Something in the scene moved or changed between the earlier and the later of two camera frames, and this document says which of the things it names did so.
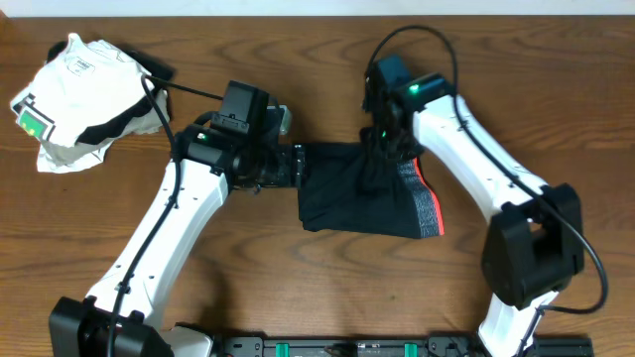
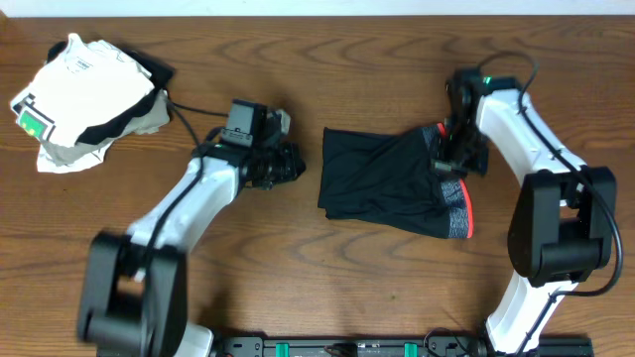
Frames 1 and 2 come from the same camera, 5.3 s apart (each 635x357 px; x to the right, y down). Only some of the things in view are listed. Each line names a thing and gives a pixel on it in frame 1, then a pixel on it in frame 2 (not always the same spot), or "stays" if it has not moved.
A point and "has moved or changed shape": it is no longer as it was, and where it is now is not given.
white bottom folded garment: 46,165 stays
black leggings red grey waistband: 372,187 has moved or changed shape
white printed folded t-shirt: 80,82 stays
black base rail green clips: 390,346 stays
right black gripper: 413,150 → 444,164
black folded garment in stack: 158,71 stays
